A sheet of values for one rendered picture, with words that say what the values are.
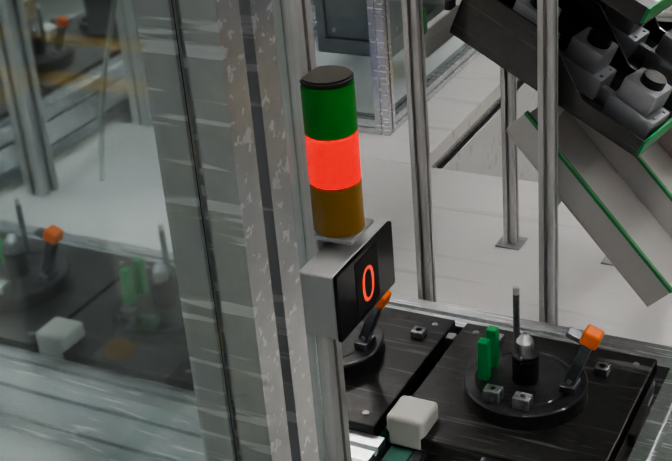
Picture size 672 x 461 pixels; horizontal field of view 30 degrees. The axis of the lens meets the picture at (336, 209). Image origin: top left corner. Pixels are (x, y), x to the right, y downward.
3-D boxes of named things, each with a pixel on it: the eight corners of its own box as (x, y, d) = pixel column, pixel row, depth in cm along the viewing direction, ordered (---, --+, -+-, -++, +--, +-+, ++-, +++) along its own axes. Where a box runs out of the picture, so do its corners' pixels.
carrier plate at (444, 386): (656, 373, 148) (657, 357, 147) (597, 496, 129) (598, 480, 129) (467, 335, 159) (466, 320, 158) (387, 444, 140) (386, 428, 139)
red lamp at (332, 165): (370, 171, 119) (367, 124, 117) (347, 193, 115) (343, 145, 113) (324, 165, 121) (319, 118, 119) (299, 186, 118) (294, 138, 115)
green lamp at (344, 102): (367, 123, 117) (363, 73, 115) (342, 143, 113) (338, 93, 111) (319, 117, 119) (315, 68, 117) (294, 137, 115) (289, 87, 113)
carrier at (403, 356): (456, 333, 159) (452, 246, 154) (375, 441, 141) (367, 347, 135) (290, 300, 170) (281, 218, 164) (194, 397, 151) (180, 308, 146)
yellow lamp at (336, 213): (373, 218, 121) (370, 172, 119) (350, 241, 118) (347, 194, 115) (328, 211, 124) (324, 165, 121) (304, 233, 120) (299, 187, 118)
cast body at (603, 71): (608, 89, 155) (631, 43, 151) (591, 101, 152) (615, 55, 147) (553, 53, 158) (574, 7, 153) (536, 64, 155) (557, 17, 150)
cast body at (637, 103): (660, 132, 151) (686, 86, 147) (642, 143, 148) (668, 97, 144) (605, 92, 154) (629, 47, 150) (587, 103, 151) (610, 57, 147)
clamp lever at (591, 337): (580, 380, 140) (605, 330, 136) (575, 390, 139) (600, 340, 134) (551, 364, 141) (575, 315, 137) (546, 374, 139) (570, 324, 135)
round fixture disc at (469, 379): (603, 373, 146) (603, 358, 145) (566, 442, 135) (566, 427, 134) (490, 350, 152) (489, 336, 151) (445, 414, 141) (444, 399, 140)
